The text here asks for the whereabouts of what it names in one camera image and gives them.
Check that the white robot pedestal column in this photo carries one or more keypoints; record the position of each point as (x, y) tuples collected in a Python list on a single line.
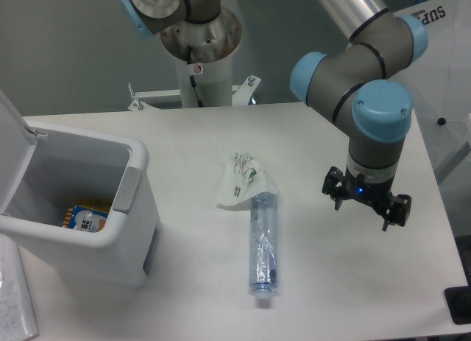
[(203, 53)]

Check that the black device at edge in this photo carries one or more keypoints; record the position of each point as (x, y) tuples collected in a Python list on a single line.
[(458, 302)]

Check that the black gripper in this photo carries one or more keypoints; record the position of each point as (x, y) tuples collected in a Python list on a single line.
[(395, 210)]

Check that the white paper notebook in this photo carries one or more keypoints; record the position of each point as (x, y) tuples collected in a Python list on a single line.
[(18, 321)]

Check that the white pedestal base bracket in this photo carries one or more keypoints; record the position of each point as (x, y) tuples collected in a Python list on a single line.
[(196, 97)]

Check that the crushed clear plastic bottle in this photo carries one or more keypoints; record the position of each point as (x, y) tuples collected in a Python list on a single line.
[(263, 249)]

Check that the crumpled white plastic wrapper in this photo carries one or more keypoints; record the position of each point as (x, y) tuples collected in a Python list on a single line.
[(243, 179)]

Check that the blue yellow snack packet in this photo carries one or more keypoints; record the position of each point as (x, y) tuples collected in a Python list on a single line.
[(89, 215)]

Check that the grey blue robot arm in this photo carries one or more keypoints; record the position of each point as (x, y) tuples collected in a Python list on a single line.
[(352, 90)]

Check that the white superior umbrella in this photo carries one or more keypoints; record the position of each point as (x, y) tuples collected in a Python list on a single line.
[(439, 82)]

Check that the white trash can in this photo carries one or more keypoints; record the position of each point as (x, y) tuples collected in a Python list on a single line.
[(47, 168)]

